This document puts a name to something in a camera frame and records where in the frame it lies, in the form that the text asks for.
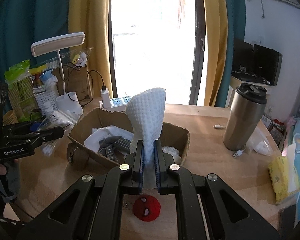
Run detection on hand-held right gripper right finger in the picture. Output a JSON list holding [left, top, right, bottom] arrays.
[[154, 139, 282, 240]]

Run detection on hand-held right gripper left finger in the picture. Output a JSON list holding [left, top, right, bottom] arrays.
[[16, 140, 144, 240]]

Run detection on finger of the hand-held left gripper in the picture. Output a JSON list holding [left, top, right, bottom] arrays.
[[7, 121, 42, 133], [27, 126, 65, 145]]

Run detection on grey sock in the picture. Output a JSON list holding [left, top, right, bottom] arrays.
[[98, 135, 132, 164]]

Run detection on cardboard box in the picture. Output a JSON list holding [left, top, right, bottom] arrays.
[[67, 107, 190, 168]]

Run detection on white cloth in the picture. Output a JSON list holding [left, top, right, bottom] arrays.
[[84, 125, 135, 155]]

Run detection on white paper towel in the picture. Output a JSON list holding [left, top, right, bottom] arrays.
[[125, 87, 167, 189]]

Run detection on brown soft pouch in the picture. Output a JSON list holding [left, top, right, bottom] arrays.
[[66, 142, 89, 172]]

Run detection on clear bag of cotton swabs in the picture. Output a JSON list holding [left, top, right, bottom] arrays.
[[41, 110, 78, 157]]

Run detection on stack of brown paper cups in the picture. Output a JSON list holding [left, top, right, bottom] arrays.
[[2, 110, 18, 125]]

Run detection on white perforated basket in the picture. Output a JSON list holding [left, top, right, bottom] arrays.
[[34, 86, 60, 110]]

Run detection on green wrapped paper cup pack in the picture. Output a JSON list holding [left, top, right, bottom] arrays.
[[4, 60, 37, 120]]

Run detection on red spider plush ball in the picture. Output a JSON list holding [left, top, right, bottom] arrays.
[[132, 195, 162, 222]]

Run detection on jar with yellow lid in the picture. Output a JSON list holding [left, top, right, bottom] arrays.
[[30, 67, 44, 88]]

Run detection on blue and white plastic bag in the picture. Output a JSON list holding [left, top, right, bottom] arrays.
[[40, 70, 58, 87]]

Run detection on brown paper bag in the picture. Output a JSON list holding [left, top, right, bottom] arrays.
[[52, 66, 93, 100]]

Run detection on white power strip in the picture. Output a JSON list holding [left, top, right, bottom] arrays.
[[99, 96, 130, 112]]

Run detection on white charger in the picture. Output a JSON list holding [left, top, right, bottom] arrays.
[[101, 86, 112, 109]]

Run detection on clear bag with yellow toy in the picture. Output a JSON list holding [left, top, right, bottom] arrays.
[[61, 47, 94, 68]]

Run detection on white desk lamp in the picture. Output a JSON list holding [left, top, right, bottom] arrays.
[[31, 32, 86, 114]]

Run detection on stainless steel tumbler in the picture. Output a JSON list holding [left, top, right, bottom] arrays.
[[222, 82, 268, 151]]

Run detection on clear plastic bag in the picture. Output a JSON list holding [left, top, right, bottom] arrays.
[[245, 127, 273, 155]]

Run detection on wide teal curtain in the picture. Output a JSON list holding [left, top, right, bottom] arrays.
[[0, 0, 74, 113]]

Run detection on wide yellow curtain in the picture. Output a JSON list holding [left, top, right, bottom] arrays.
[[69, 0, 114, 98]]

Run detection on red and white boxes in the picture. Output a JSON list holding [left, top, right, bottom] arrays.
[[264, 115, 284, 143]]

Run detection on yellow tissue pack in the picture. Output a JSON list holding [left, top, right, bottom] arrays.
[[268, 155, 300, 203]]

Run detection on narrow yellow curtain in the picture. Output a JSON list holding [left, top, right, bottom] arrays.
[[200, 0, 228, 107]]

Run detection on glass balcony door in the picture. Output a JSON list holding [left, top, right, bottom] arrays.
[[110, 0, 207, 105]]

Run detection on black electronics box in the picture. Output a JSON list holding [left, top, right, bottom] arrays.
[[232, 38, 254, 77], [252, 44, 283, 85]]

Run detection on narrow teal curtain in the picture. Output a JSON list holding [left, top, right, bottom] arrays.
[[216, 0, 247, 108]]

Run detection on black charging cable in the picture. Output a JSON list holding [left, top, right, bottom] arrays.
[[65, 62, 107, 107]]

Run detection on white usb cable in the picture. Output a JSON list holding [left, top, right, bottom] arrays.
[[232, 146, 248, 158]]

